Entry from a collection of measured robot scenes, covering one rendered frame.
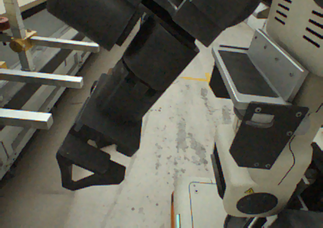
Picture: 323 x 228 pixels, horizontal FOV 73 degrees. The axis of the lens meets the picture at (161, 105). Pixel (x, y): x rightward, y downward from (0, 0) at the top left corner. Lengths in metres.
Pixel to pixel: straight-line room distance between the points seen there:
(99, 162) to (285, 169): 0.44
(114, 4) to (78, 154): 0.13
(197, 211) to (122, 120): 0.92
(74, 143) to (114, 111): 0.05
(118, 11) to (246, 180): 0.50
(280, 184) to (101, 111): 0.48
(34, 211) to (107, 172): 1.26
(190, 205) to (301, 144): 0.67
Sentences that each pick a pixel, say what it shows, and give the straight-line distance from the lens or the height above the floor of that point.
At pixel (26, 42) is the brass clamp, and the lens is 1.10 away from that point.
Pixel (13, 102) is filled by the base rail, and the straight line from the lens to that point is 1.01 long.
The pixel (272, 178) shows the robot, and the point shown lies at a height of 0.83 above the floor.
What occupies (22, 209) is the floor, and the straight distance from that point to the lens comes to 1.50.
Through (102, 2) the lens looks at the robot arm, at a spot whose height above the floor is 1.19.
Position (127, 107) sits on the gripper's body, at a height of 1.10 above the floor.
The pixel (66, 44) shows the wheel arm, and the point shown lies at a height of 0.84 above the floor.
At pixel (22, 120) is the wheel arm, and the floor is 0.84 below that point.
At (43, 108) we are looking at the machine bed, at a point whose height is 0.17.
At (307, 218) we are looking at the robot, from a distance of 0.68.
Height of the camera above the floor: 1.23
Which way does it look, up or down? 36 degrees down
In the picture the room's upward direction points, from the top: 9 degrees clockwise
